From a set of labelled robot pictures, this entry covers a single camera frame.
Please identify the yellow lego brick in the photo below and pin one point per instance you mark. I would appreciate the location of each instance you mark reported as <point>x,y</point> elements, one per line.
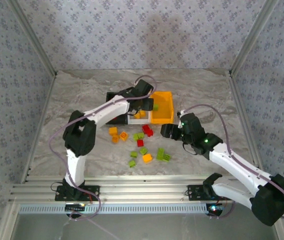
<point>147,158</point>
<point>143,114</point>
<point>123,135</point>
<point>115,138</point>
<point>113,130</point>
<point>137,116</point>

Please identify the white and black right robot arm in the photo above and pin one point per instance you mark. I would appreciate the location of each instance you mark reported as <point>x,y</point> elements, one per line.
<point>231,160</point>

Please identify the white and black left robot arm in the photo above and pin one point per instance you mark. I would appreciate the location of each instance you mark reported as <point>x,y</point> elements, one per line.
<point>77,165</point>

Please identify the white plastic bin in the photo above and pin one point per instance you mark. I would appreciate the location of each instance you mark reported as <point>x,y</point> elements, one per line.
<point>139,121</point>

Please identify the yellow plastic bin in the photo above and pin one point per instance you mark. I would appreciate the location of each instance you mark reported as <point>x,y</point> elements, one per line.
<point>164,110</point>

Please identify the black plastic bin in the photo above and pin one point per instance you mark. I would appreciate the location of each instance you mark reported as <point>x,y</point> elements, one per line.
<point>116,121</point>

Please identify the long green lego brick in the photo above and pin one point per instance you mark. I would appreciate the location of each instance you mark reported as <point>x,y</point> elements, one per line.
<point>160,153</point>

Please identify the small circuit board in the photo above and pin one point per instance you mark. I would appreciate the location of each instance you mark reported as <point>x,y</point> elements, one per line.
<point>75,207</point>
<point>215,208</point>

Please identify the aluminium table side rail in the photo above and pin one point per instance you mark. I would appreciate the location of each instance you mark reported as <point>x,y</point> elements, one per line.
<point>244,112</point>
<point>42,120</point>

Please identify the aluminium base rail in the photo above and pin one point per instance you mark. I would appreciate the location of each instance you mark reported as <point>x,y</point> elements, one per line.
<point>144,190</point>

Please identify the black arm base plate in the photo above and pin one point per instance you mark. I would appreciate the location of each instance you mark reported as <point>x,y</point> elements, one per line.
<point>62,196</point>
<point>194,195</point>

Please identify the aluminium frame post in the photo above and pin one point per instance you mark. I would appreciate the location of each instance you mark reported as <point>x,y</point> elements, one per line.
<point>254,37</point>
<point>34,40</point>

